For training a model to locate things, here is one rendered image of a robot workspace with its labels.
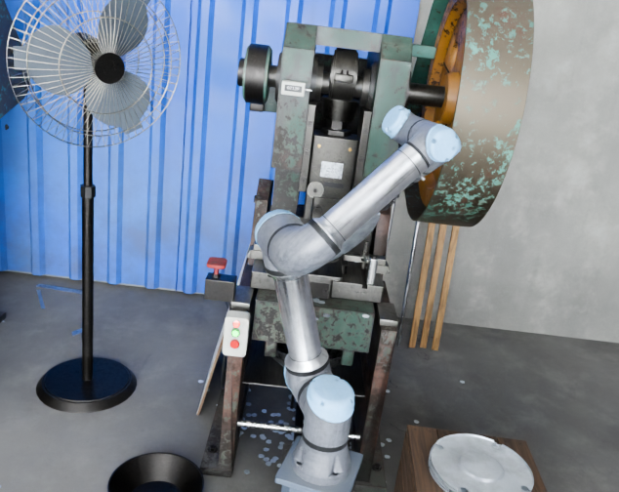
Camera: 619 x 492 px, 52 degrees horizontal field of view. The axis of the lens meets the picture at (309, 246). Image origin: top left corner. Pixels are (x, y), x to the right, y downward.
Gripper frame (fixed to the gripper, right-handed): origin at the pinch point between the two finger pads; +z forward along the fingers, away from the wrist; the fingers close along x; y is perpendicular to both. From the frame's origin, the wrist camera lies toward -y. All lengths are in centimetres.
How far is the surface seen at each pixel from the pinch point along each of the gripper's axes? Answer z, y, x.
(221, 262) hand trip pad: 49, 10, -10
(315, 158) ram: 17.6, -17.9, -25.8
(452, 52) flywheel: -22, -63, -39
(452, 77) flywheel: -24, -46, -27
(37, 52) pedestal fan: 52, 37, -92
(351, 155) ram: 9.5, -24.9, -21.1
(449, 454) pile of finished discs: 20, -10, 73
